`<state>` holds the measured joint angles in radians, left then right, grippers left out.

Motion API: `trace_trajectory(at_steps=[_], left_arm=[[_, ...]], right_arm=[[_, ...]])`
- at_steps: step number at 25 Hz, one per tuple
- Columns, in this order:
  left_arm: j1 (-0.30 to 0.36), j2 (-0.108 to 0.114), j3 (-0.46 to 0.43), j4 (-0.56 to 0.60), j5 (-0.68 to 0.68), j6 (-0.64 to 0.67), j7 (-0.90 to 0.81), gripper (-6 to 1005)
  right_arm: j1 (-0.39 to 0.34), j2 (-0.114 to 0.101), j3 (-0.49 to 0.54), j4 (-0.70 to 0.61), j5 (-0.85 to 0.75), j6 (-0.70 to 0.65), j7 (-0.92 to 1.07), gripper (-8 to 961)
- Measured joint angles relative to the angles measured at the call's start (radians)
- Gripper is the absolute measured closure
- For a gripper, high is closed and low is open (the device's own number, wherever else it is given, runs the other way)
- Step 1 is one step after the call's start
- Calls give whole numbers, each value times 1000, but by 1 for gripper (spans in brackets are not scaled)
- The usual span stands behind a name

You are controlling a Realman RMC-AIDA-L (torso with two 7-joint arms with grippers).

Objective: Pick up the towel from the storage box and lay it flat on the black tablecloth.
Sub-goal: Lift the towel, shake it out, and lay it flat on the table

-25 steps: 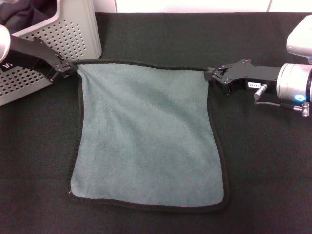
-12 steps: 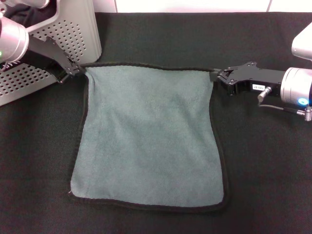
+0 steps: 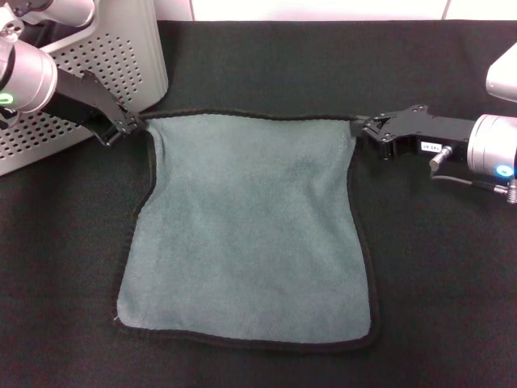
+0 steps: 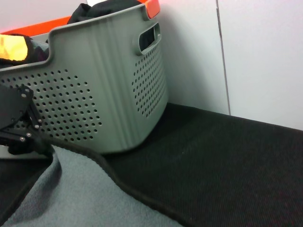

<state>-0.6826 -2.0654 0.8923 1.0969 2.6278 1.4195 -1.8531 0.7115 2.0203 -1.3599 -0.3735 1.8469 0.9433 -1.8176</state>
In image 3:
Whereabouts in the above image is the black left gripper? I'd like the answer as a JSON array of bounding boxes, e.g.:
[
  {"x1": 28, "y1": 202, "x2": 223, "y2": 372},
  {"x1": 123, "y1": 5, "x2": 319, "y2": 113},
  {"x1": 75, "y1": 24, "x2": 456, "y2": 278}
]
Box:
[{"x1": 40, "y1": 69, "x2": 153, "y2": 147}]

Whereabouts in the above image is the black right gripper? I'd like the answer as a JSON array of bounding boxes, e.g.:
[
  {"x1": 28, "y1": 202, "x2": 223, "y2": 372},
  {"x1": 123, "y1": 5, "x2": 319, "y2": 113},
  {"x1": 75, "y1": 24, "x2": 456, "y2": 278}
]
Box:
[{"x1": 351, "y1": 104, "x2": 474, "y2": 163}]

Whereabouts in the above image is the yellow grey towel black edge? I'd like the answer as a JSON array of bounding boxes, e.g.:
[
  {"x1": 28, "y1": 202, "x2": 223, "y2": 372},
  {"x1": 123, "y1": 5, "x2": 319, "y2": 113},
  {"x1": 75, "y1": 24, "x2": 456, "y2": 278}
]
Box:
[{"x1": 111, "y1": 107, "x2": 383, "y2": 353}]

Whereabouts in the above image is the grey perforated storage box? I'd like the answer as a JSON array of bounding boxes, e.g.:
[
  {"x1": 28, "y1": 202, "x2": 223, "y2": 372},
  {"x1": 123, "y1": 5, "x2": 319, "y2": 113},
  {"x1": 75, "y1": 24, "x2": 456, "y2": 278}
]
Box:
[{"x1": 0, "y1": 0, "x2": 170, "y2": 177}]

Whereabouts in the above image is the black tablecloth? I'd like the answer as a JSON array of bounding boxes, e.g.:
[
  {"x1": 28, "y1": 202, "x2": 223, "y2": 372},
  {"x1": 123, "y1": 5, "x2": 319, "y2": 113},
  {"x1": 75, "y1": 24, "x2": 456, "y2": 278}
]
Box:
[{"x1": 0, "y1": 19, "x2": 517, "y2": 388}]

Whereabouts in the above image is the black fabric liner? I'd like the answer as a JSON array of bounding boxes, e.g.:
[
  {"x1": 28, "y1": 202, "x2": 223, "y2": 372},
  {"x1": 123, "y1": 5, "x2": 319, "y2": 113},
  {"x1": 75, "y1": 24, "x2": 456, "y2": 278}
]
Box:
[{"x1": 19, "y1": 19, "x2": 84, "y2": 50}]

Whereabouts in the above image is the right gripper cable silver plug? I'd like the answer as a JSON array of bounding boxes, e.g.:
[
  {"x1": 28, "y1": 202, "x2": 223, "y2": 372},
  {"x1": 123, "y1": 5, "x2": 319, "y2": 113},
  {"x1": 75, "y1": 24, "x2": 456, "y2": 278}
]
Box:
[{"x1": 428, "y1": 145, "x2": 517, "y2": 205}]

